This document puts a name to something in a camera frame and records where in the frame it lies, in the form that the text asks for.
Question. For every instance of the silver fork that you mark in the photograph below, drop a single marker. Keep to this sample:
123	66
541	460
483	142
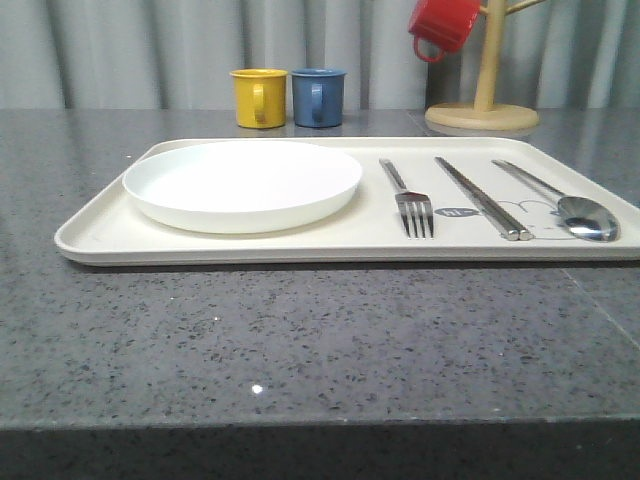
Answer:
415	209

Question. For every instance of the white round plate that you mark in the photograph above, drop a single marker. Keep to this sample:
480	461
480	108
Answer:
244	186

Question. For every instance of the cream rabbit serving tray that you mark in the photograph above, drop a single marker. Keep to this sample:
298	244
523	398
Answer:
110	231

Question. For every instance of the yellow mug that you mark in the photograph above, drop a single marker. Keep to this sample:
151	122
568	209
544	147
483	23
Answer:
260	96

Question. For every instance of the red mug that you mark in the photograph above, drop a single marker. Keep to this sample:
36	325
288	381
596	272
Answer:
445	24

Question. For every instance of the silver spoon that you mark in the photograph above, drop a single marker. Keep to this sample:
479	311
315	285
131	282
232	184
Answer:
583	217

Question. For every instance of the silver chopstick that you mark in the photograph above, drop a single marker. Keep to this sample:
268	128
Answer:
492	202
475	200

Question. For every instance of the wooden mug tree stand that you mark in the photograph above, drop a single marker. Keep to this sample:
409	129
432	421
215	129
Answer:
484	113

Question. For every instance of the blue mug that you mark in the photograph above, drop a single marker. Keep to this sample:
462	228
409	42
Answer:
318	97

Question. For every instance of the grey curtain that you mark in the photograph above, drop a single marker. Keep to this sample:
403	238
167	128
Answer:
179	54

